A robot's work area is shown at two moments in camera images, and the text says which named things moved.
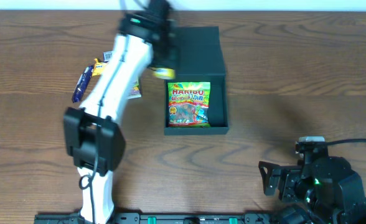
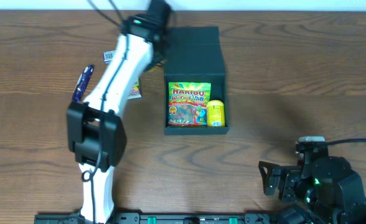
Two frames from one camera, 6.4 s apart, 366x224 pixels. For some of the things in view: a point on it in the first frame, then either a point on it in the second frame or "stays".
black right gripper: x=283 y=181 stays
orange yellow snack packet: x=98 y=68 to x=157 y=68
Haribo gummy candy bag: x=188 y=104 stays
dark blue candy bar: x=82 y=84 stays
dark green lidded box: x=200 y=60 stays
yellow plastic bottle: x=166 y=73 to x=215 y=113
